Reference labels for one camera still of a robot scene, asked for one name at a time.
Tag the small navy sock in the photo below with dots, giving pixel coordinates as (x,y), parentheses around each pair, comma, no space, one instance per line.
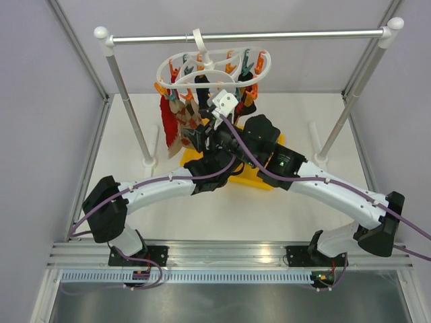
(202,92)

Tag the black sock at rear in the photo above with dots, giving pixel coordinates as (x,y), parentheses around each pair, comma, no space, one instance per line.
(245,77)

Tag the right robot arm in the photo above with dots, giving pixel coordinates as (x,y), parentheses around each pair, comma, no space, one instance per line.
(375,216)

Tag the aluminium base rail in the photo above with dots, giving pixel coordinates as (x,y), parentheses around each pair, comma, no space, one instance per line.
(214,255)

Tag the brown argyle sock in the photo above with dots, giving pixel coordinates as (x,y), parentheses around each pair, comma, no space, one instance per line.
(188,117)

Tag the white sock hanger frame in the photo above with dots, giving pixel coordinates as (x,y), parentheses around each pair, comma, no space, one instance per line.
(222,67)

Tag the yellow plastic tray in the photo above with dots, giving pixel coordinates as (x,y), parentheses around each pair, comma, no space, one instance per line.
(248,176)

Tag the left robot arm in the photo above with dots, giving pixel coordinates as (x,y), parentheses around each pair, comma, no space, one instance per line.
(109,203)

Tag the beige argyle sock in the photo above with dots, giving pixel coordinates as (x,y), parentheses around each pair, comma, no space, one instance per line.
(174,105)

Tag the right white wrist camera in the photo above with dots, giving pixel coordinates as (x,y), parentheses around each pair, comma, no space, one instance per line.
(222,104)

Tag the silver clothes rail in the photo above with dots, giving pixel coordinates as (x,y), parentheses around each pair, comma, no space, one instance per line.
(385,35)

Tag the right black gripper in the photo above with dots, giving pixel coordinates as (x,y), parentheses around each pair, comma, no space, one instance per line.
(200,134)

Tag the white slotted cable duct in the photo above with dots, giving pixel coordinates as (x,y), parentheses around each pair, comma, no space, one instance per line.
(187,276)

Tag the red sock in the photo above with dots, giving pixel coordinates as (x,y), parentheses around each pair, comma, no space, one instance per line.
(169,120)

